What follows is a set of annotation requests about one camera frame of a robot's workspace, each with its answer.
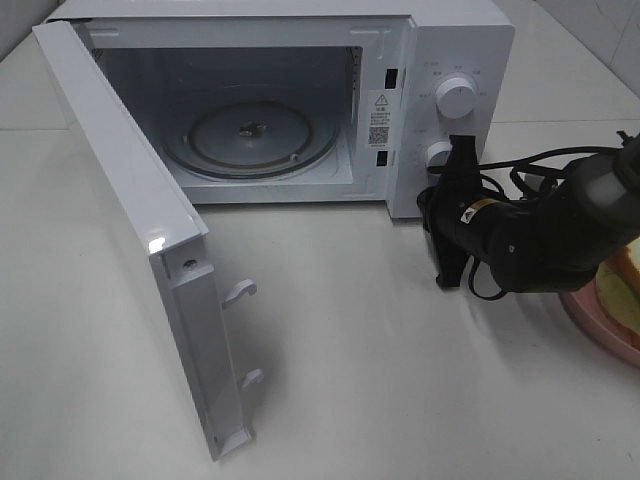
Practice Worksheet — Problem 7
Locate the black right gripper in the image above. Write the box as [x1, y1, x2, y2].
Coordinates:
[417, 135, 505, 290]

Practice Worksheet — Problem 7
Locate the pink round plate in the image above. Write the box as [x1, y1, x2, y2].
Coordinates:
[559, 281, 639, 368]

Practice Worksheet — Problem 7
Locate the sandwich with lettuce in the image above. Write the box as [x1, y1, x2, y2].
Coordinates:
[595, 239, 639, 349]

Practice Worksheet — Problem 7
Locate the white microwave door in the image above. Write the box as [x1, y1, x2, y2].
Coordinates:
[33, 21, 262, 460]

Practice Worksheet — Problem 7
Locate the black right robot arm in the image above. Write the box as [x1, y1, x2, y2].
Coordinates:
[417, 132, 639, 300]

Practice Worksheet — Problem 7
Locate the lower white timer knob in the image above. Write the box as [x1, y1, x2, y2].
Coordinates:
[424, 140, 452, 177]

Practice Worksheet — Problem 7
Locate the upper white power knob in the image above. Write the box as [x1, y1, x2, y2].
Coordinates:
[435, 73, 478, 120]

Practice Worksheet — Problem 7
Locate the white warning label sticker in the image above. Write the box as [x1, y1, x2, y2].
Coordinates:
[367, 89, 394, 148]

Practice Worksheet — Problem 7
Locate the white microwave oven body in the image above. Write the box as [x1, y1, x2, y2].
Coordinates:
[42, 1, 514, 219]

